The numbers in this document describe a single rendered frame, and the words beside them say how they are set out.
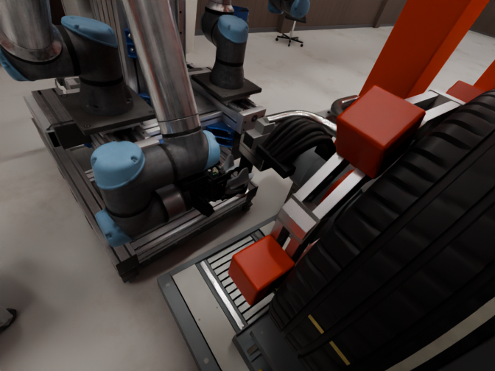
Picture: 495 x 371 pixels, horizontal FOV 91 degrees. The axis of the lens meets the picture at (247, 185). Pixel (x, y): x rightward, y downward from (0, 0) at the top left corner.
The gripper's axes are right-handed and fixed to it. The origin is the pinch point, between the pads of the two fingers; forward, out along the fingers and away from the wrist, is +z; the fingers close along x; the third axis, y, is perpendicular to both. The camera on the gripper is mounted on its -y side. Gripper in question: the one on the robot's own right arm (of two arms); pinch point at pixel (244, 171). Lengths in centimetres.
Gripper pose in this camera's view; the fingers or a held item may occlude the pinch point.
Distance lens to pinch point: 65.8
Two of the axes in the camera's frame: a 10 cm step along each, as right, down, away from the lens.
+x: -6.6, -6.1, 4.4
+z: 7.3, -3.8, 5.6
